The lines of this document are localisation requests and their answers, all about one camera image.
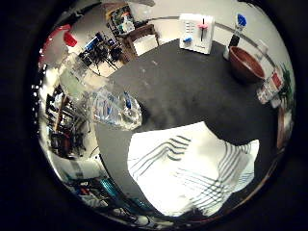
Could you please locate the white cloth with grey stripes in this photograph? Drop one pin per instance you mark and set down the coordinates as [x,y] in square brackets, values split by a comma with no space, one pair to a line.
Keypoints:
[192,170]

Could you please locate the bottle with blue cap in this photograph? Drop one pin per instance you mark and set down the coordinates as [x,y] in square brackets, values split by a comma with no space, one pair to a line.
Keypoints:
[240,21]

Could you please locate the wooden stool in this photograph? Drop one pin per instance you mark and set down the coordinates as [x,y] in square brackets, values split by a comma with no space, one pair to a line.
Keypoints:
[128,41]

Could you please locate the wooden shelf with items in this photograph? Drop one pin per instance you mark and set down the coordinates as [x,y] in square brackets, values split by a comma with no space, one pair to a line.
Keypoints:
[120,17]

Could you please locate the red and white packet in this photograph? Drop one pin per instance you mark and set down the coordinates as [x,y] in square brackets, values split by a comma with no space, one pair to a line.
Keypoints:
[274,82]

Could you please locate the green leafy plant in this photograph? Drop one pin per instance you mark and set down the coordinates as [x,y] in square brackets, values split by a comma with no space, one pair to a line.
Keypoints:
[286,83]

